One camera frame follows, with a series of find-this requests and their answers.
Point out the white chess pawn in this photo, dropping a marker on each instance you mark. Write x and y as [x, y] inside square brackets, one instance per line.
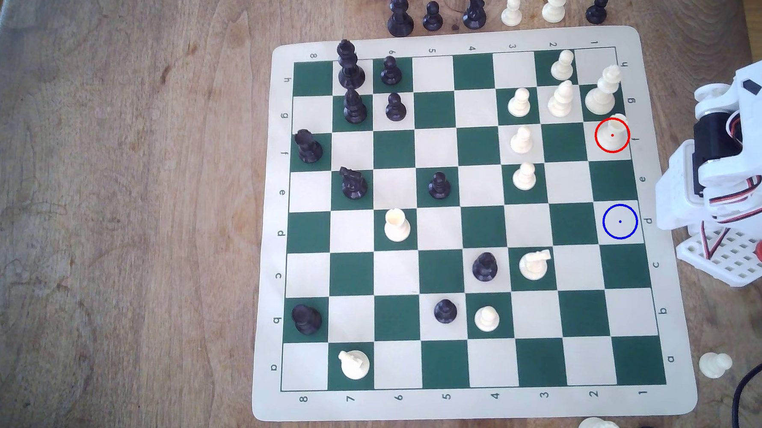
[713, 365]
[519, 105]
[487, 319]
[521, 141]
[616, 126]
[511, 14]
[524, 178]
[562, 67]

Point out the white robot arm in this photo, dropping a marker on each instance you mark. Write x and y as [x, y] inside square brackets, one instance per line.
[681, 182]

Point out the black chess pawn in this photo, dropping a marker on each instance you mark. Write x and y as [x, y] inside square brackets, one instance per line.
[395, 109]
[484, 267]
[390, 73]
[432, 18]
[596, 13]
[439, 187]
[445, 312]

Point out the green white chess board mat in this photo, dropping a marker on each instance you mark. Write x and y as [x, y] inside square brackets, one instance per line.
[463, 237]

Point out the black chess rook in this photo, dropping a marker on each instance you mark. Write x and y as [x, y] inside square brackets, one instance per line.
[306, 319]
[307, 148]

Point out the black chess bishop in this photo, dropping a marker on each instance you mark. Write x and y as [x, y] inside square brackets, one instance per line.
[354, 110]

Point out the tall black chess king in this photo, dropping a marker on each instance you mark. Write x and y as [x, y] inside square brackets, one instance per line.
[350, 73]

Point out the tall black chess queen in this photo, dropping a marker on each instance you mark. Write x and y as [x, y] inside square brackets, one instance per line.
[400, 17]

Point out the white chess bishop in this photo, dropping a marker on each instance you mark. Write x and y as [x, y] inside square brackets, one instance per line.
[554, 10]
[560, 102]

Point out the tall white chess queen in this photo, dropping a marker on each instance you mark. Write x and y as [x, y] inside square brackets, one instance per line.
[601, 97]

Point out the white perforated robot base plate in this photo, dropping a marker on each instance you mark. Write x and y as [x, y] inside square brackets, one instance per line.
[735, 258]

